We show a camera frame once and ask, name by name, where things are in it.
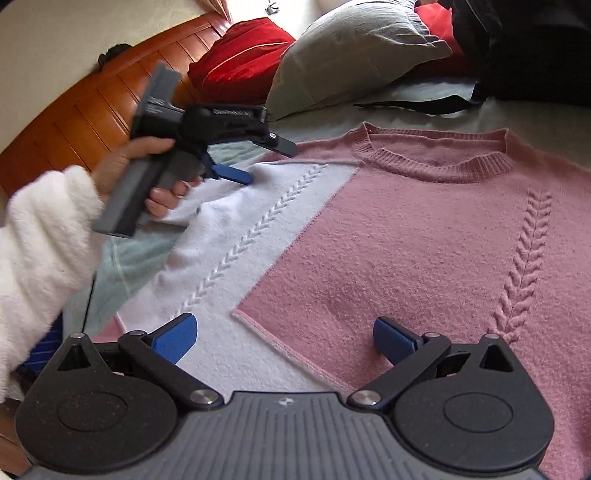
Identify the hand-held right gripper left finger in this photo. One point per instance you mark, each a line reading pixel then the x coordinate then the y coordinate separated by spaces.
pixel 178 339

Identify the black backpack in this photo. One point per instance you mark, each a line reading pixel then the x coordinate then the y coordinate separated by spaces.
pixel 521 46

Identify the pink patterned curtain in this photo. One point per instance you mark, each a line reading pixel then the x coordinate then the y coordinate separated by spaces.
pixel 217 7

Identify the wooden headboard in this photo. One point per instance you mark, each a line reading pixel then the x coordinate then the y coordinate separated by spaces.
pixel 69 124

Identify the grey flat pouch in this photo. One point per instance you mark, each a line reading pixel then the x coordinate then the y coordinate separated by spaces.
pixel 415 94

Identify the grey green pillow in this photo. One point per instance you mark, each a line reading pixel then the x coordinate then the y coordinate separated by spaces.
pixel 351 55

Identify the person's left hand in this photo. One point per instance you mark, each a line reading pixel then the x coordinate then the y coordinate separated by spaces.
pixel 115 161

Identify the black object on headboard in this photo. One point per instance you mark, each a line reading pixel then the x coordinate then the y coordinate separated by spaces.
pixel 115 54

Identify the person's left forearm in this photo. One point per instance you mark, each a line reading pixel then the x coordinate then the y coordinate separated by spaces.
pixel 37 254

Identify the small dark wall fixture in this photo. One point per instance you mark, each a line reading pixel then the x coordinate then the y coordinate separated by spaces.
pixel 270 7

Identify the pink and white sweater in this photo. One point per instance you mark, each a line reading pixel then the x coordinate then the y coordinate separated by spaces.
pixel 392 230

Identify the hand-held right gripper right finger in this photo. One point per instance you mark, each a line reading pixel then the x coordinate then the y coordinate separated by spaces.
pixel 392 341

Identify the blue ribbed object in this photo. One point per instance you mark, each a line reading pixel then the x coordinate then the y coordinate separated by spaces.
pixel 44 350

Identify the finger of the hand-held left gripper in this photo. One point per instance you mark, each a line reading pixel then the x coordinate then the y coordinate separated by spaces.
pixel 281 146
pixel 233 174

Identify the red pillow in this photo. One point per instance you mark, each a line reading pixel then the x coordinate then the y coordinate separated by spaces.
pixel 240 60

